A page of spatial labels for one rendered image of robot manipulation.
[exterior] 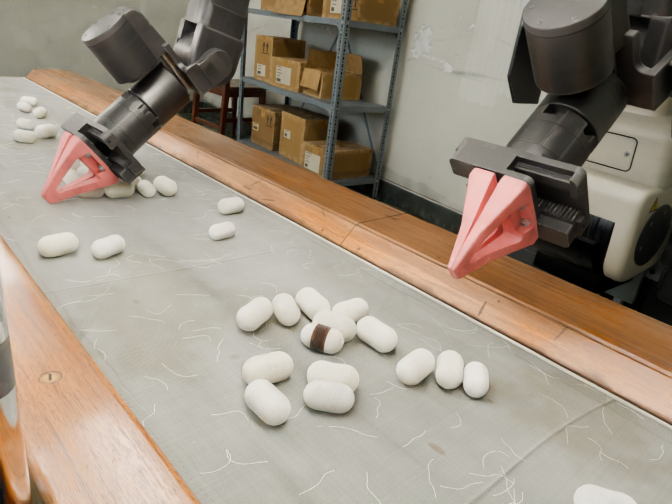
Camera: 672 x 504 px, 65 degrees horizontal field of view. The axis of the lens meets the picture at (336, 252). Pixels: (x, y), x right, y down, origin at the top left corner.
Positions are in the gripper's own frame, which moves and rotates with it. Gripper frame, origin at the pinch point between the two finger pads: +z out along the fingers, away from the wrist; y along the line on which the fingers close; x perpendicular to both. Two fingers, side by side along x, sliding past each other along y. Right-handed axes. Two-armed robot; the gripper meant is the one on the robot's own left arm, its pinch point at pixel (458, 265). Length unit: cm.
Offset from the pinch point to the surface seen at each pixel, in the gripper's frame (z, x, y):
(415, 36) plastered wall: -173, 129, -185
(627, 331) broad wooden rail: -6.5, 12.4, 9.2
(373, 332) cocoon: 7.5, 1.2, -3.0
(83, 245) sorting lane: 17.2, -5.2, -31.4
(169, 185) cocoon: 5.5, 2.7, -41.3
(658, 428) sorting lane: 0.6, 9.6, 14.7
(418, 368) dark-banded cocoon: 8.0, 0.8, 2.0
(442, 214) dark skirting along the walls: -110, 192, -139
